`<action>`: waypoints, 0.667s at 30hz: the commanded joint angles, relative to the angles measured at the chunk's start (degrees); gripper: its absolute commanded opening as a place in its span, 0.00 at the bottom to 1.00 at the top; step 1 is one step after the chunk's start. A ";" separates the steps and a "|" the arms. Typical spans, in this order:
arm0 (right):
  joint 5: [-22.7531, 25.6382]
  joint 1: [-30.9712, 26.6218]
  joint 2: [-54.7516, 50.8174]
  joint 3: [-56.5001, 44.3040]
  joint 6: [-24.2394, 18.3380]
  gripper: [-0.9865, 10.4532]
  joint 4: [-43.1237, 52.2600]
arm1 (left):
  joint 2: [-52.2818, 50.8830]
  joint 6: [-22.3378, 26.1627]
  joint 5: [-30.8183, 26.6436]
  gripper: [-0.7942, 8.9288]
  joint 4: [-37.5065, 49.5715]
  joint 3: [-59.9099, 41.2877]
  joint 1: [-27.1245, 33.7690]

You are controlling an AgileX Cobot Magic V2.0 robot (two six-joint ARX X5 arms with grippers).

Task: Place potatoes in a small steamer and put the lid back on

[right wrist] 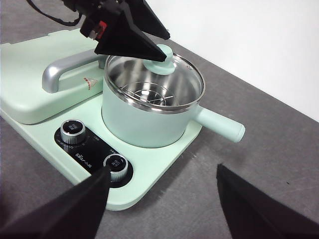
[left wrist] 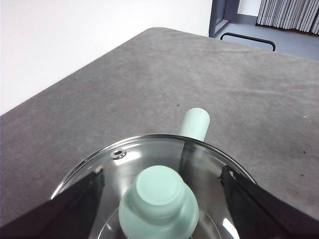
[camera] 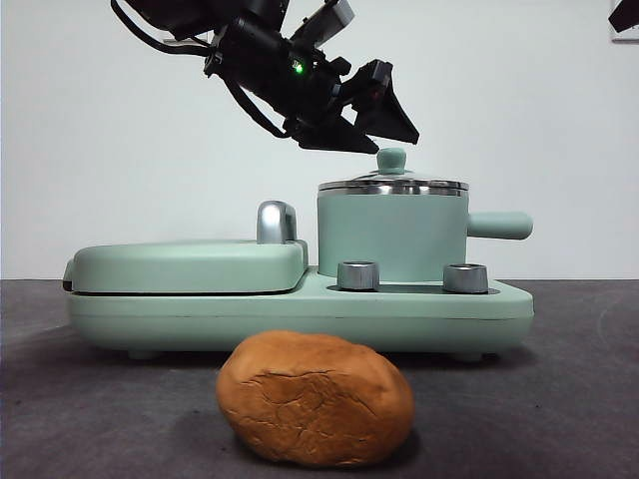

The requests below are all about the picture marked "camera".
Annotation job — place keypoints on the glass pot lid green knob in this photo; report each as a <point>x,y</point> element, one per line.
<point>392,162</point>

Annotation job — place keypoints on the mint green griddle cover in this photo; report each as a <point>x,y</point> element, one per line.
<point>190,267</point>

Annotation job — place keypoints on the white wall socket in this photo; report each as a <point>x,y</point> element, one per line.
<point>626,34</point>

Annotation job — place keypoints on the silver control knob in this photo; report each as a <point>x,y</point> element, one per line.
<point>465,278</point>
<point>358,276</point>

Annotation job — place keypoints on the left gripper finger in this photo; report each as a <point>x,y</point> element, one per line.
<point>334,137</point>
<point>389,115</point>

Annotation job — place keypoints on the brown potato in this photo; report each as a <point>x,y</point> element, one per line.
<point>314,399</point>

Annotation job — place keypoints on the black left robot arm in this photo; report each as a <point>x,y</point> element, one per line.
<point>259,45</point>

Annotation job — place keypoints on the mint green breakfast machine base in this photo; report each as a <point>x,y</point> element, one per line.
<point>299,324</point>

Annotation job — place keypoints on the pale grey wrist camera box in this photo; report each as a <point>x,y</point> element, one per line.
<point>327,20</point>

